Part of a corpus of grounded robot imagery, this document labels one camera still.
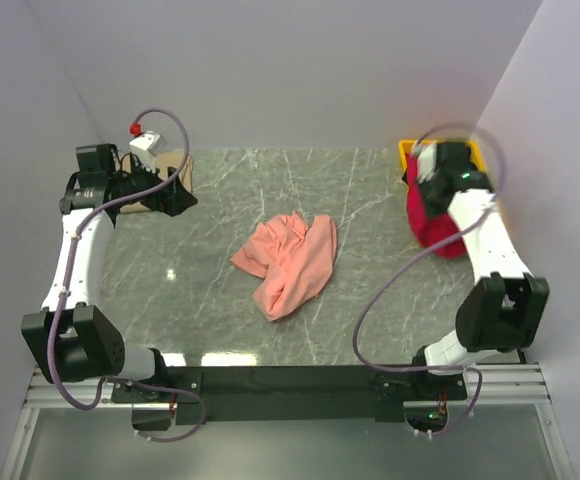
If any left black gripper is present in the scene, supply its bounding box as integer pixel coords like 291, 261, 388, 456
110, 152, 197, 217

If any pink t shirt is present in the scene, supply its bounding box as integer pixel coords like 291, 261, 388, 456
231, 211, 338, 322

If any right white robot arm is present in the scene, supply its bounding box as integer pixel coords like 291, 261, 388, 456
408, 140, 549, 399

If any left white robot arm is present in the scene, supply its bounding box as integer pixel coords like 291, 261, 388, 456
21, 143, 197, 410

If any yellow plastic bin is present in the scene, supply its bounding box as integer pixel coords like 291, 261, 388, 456
398, 139, 493, 193

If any brown cardboard sheet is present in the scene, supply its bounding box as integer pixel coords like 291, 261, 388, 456
117, 148, 195, 215

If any red t shirt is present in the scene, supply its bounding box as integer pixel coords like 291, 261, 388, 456
402, 153, 458, 248

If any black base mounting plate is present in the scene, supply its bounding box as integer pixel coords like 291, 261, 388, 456
111, 365, 467, 425

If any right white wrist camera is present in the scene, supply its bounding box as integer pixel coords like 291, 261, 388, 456
411, 142, 437, 183

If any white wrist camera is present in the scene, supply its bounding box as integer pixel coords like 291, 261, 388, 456
411, 142, 437, 183
129, 131, 164, 171

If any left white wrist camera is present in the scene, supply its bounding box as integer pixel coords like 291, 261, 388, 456
129, 131, 164, 171

